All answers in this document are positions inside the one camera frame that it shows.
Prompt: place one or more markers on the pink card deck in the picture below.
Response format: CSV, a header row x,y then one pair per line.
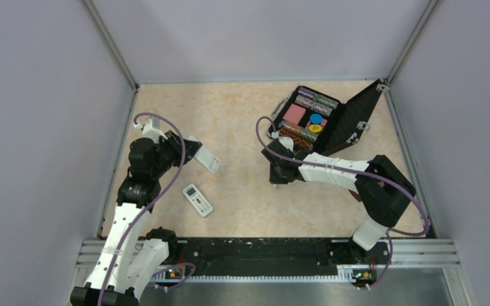
x,y
294,114

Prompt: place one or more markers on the green chip stack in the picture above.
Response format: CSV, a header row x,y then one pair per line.
x,y
308,135

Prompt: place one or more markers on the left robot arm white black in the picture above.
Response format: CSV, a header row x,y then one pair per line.
x,y
119,277

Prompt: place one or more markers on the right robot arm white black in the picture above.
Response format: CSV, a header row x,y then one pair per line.
x,y
382,189

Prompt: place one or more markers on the black poker chip case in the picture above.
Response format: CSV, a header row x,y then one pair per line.
x,y
343,122

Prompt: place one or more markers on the white remote control with screen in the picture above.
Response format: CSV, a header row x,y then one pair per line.
x,y
197,200

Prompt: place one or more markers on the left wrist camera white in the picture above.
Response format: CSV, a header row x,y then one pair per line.
x,y
151,130

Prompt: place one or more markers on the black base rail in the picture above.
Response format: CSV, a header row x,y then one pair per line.
x,y
274,257

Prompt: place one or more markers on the blue dealer chip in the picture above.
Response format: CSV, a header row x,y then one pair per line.
x,y
316,119

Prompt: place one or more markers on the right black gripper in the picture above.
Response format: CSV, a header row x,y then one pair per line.
x,y
275,179

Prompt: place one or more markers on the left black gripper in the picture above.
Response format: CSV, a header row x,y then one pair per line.
x,y
174,141

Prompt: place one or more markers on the orange black chip row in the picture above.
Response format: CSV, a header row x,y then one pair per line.
x,y
293,131

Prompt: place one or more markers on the yellow dealer chip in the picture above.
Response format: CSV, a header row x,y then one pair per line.
x,y
315,128

